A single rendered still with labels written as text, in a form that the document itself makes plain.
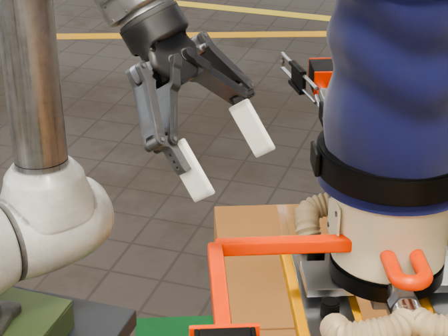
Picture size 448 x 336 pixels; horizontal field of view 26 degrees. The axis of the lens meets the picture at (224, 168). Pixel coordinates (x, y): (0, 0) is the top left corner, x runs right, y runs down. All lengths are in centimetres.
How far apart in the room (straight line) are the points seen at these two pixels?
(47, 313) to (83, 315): 12
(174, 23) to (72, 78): 415
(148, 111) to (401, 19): 34
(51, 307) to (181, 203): 205
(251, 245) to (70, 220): 53
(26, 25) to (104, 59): 379
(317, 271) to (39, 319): 64
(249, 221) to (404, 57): 155
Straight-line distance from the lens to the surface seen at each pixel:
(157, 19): 110
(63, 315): 193
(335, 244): 139
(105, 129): 462
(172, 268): 353
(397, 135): 127
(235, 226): 271
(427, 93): 125
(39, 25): 172
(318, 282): 146
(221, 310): 123
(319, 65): 197
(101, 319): 200
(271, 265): 254
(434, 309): 147
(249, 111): 117
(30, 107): 175
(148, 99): 106
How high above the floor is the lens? 192
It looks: 27 degrees down
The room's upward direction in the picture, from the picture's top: straight up
